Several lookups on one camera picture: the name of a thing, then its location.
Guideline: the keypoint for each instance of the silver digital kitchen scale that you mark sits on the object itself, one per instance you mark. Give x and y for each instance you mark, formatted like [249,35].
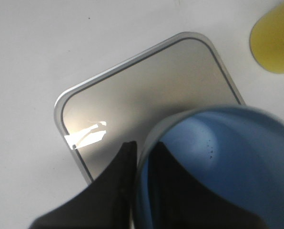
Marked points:
[125,102]

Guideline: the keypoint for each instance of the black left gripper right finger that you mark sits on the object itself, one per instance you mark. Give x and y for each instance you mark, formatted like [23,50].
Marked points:
[179,201]

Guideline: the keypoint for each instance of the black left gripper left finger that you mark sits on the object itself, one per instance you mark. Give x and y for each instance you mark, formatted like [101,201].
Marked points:
[104,204]

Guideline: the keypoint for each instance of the light blue plastic cup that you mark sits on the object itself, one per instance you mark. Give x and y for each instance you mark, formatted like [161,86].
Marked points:
[237,152]

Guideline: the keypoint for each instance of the yellow squeeze bottle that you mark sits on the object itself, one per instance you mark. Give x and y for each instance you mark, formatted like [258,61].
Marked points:
[267,40]

